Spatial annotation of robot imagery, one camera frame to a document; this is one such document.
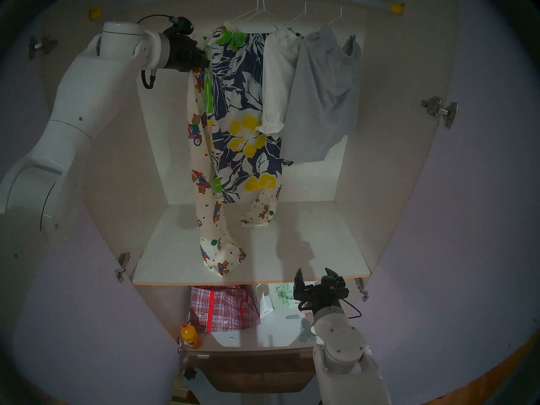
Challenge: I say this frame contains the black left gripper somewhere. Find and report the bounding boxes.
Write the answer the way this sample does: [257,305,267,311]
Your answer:
[168,33,211,73]

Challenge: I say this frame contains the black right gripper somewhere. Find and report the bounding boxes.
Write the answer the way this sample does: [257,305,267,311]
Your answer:
[294,268,349,312]

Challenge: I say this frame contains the green navy floral pants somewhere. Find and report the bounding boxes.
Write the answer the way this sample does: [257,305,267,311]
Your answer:
[205,27,294,204]

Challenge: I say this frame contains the white long sleeve shirt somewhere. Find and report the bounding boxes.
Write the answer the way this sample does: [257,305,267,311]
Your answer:
[257,27,302,135]

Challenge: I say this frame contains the teddy bear print pants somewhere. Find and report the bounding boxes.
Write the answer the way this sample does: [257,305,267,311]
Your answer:
[186,27,282,277]

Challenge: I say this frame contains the grey shirt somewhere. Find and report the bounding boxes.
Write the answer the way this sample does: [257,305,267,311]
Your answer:
[281,24,362,163]

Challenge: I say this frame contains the white wardrobe cabinet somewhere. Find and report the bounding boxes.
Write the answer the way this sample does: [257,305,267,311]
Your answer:
[40,0,460,358]

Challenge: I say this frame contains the lavender wardrobe door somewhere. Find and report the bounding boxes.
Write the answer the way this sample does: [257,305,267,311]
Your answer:
[0,12,180,405]
[363,0,540,400]

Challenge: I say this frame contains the green plastic bag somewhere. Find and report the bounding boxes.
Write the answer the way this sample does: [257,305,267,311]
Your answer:
[276,283,296,310]

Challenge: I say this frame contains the white paper bag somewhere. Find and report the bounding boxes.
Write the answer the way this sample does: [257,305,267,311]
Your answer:
[255,284,275,318]

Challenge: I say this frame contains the white drawer unit board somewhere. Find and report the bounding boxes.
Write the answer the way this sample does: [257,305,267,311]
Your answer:
[179,284,317,353]

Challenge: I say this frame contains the red plaid woven bag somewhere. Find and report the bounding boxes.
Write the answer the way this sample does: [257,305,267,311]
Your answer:
[189,285,261,333]

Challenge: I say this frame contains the brown wooden drawer front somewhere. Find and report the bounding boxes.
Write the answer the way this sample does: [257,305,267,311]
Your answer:
[181,348,317,393]

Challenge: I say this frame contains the orange bottle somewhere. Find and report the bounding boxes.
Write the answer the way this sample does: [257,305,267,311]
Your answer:
[181,322,202,350]

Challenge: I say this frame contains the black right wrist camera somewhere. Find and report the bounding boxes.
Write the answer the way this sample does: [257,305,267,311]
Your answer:
[321,276,347,297]

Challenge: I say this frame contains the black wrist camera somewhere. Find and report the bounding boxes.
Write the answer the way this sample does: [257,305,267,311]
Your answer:
[162,16,195,37]
[321,276,347,297]

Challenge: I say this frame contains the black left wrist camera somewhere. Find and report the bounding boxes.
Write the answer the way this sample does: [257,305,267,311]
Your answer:
[162,16,195,37]

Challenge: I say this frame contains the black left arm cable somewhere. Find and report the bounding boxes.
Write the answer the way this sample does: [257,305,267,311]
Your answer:
[137,14,178,90]

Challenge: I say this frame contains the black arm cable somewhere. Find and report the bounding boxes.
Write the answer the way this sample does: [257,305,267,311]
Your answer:
[341,299,362,320]
[137,14,178,90]

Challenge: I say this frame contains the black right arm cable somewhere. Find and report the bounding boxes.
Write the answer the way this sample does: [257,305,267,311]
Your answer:
[341,299,362,320]

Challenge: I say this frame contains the grey robot torso frame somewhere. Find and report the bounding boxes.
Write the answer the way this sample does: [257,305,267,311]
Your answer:
[186,368,325,405]

